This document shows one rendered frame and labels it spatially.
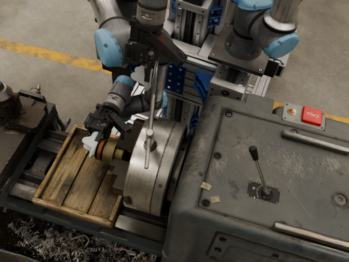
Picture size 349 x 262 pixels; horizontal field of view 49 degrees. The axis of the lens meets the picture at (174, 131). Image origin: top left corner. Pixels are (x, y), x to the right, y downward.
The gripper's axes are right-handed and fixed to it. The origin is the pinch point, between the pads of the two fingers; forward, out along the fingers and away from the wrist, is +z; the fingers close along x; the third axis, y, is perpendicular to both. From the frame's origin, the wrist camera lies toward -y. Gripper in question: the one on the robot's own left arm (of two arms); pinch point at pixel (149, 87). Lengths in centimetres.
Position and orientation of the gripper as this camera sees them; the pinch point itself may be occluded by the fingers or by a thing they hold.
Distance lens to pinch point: 111.8
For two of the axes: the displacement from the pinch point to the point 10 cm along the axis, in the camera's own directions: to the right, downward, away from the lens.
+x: -2.4, 5.8, -7.7
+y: -9.6, -2.7, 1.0
